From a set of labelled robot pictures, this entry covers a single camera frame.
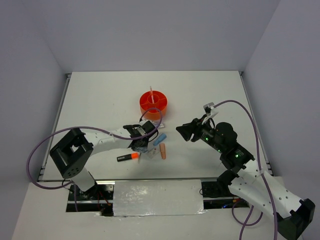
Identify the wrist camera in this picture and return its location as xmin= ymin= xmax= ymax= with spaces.
xmin=135 ymin=121 xmax=155 ymax=136
xmin=200 ymin=102 xmax=219 ymax=125

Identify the blue translucent eraser case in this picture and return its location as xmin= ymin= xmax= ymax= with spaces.
xmin=153 ymin=133 xmax=167 ymax=146

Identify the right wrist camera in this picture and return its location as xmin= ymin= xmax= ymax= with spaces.
xmin=200 ymin=102 xmax=219 ymax=125

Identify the silver foil tape panel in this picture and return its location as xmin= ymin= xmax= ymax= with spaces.
xmin=112 ymin=179 xmax=206 ymax=217

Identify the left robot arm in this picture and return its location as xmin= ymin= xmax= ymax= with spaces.
xmin=49 ymin=120 xmax=159 ymax=200

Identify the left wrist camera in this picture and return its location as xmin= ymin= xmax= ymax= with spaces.
xmin=135 ymin=121 xmax=155 ymax=136

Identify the orange black highlighter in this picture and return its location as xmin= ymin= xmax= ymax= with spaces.
xmin=116 ymin=152 xmax=140 ymax=162

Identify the clear bottle blue cap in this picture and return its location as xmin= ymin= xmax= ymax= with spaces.
xmin=152 ymin=121 xmax=165 ymax=129

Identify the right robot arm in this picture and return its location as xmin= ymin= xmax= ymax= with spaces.
xmin=176 ymin=118 xmax=315 ymax=240

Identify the orange translucent eraser case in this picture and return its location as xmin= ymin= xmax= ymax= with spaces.
xmin=159 ymin=143 xmax=167 ymax=160

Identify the orange thin highlighter pen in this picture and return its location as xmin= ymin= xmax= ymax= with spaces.
xmin=149 ymin=86 xmax=155 ymax=104

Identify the orange round compartment organizer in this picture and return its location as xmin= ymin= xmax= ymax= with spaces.
xmin=139 ymin=90 xmax=168 ymax=121

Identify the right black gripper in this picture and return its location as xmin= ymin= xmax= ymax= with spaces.
xmin=175 ymin=114 xmax=224 ymax=153

